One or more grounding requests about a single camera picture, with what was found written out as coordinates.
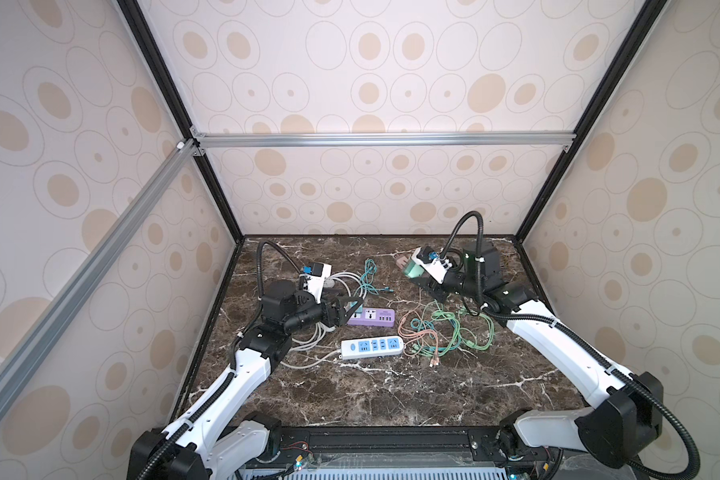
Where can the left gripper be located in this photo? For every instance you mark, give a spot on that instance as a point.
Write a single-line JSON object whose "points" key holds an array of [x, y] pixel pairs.
{"points": [[335, 305]]}

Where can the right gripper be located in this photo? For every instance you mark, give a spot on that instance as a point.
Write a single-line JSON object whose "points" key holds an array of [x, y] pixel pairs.
{"points": [[436, 287]]}

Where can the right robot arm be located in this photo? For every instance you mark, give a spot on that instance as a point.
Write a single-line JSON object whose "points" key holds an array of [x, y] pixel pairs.
{"points": [[624, 412]]}

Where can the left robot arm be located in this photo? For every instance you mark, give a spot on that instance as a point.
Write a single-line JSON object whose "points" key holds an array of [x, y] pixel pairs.
{"points": [[228, 390]]}

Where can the purple power strip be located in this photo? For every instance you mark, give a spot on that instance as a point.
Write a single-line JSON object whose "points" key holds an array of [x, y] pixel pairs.
{"points": [[373, 317]]}

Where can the white blue power strip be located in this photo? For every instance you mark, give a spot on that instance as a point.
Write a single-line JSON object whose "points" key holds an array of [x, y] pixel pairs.
{"points": [[364, 348]]}

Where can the horizontal aluminium rail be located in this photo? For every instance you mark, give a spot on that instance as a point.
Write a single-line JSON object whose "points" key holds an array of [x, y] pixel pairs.
{"points": [[415, 139]]}

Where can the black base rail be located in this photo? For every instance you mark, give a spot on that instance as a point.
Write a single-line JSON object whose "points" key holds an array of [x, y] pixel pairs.
{"points": [[416, 453]]}

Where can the left aluminium rail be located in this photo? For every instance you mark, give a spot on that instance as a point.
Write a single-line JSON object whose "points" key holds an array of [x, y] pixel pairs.
{"points": [[25, 359]]}

